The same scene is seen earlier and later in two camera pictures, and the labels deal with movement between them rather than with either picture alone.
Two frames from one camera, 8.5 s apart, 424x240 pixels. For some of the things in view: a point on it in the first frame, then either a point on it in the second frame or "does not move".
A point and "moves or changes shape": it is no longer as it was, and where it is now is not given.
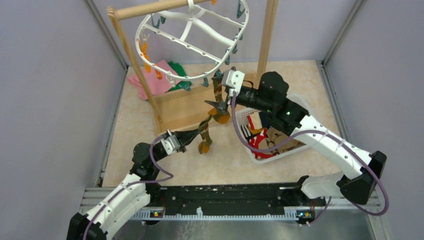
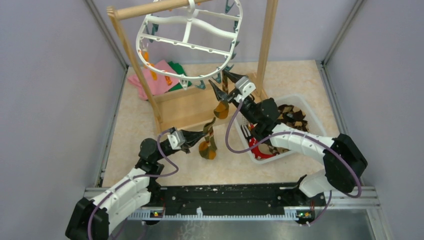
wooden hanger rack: x=182 y=109 does not move
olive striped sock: x=204 y=146 moves or changes shape
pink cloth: x=160 y=80 does not move
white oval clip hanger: x=193 y=41 moves or changes shape
